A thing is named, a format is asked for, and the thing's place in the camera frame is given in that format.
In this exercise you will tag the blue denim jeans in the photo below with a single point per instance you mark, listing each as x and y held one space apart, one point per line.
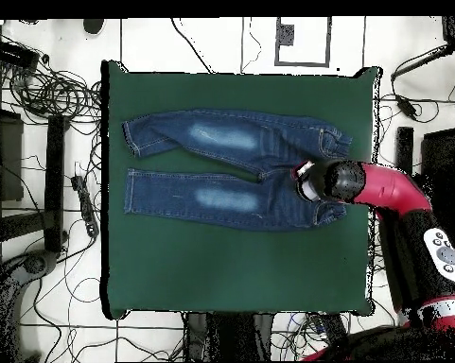
212 132

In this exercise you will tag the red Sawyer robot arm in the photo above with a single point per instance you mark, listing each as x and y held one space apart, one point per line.
389 189

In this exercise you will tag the dark flat panel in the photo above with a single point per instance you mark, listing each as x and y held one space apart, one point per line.
440 159
9 159

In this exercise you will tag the black stand beam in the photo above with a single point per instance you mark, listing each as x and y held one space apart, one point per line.
404 147
55 181

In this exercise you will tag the black power adapter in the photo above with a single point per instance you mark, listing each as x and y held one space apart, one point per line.
406 107

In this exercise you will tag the dark green table cloth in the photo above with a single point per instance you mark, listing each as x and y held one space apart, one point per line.
212 272

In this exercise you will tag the small grey box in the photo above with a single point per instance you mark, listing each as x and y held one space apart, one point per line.
285 34

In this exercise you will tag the long black power strip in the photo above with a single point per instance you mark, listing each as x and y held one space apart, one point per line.
331 327

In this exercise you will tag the small dark oval object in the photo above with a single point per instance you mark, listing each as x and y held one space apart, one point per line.
93 25

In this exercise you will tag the dark grey tripod base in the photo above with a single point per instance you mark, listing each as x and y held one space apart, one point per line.
36 264

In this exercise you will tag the black electronics box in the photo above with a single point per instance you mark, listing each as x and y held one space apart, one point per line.
13 55

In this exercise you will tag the grey rectangular frame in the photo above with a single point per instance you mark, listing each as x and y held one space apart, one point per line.
328 41

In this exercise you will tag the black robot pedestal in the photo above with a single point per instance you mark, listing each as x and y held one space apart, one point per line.
227 336

